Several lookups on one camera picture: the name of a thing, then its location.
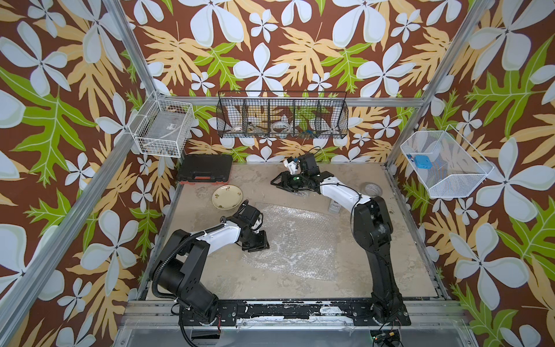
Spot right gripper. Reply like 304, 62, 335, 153
270, 171, 310, 192

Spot cream dinner plate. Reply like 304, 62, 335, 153
211, 184, 243, 211

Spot bubble wrap pile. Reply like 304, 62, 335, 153
243, 202, 340, 281

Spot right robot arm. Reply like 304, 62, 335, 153
270, 153, 410, 325

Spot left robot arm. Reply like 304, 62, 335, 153
149, 200, 270, 323

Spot clear tape roll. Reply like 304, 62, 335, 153
362, 182, 383, 198

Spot black plastic case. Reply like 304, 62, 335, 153
176, 154, 234, 183

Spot blue small object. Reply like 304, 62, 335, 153
413, 155, 433, 170

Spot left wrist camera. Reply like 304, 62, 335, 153
251, 213, 264, 231

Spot black wire basket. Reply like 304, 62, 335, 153
215, 91, 349, 140

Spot white wire basket left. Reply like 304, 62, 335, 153
129, 93, 196, 158

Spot white wire basket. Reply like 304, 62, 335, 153
129, 93, 196, 158
400, 126, 494, 200

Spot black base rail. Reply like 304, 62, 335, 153
171, 298, 411, 328

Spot white wire basket right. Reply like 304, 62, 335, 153
400, 126, 494, 200

